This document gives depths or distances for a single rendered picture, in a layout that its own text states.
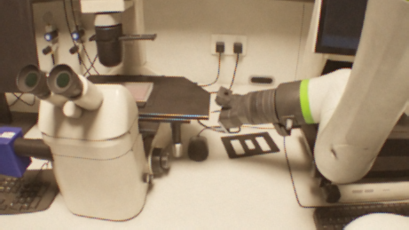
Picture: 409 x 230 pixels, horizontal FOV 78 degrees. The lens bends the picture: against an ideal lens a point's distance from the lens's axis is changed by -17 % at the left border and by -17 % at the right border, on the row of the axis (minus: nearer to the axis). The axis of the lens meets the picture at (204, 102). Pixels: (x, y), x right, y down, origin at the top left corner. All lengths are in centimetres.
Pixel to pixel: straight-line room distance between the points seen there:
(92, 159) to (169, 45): 79
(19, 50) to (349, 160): 85
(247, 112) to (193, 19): 67
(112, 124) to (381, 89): 43
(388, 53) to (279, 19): 95
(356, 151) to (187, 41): 94
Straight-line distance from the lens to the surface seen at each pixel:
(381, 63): 34
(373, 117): 39
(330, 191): 67
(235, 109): 66
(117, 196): 64
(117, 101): 55
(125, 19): 86
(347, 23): 76
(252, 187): 77
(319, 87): 58
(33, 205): 78
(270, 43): 126
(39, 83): 48
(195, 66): 128
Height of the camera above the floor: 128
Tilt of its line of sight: 27 degrees down
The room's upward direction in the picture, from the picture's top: 1 degrees clockwise
